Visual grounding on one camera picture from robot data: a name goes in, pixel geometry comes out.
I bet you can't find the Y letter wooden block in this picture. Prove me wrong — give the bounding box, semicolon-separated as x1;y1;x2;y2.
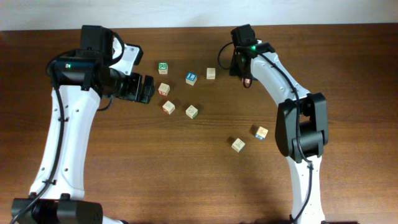
231;138;246;153

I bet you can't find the left black cable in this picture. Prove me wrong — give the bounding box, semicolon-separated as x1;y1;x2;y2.
9;49;126;224

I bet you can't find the right black cable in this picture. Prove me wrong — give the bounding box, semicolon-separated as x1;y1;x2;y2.
216;42;314;223

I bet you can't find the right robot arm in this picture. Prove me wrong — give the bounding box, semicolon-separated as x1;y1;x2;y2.
229;24;328;223

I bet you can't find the blue L wooden block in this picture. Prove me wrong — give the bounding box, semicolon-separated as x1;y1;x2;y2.
185;72;197;86

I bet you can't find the blue D wooden block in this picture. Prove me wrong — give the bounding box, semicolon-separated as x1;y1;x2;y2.
254;126;268;141

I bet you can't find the green R wooden block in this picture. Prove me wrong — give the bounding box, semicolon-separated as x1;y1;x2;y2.
158;62;169;75

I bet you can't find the red A number wooden block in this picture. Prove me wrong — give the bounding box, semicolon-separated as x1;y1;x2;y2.
242;78;252;88

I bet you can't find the plain number wooden block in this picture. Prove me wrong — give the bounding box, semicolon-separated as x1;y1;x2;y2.
206;68;216;80

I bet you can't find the green edged wooden block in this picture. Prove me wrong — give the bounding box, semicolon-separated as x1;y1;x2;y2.
185;105;198;119

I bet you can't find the red edged wooden block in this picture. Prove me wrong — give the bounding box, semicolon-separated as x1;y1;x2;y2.
162;101;175;114

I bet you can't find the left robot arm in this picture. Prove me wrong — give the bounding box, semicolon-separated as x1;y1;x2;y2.
11;25;155;223

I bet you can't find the red letter wooden block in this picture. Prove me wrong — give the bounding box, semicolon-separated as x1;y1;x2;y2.
158;83;170;96

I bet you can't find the black cable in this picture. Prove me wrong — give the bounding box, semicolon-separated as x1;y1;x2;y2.
216;42;314;223
9;49;126;224

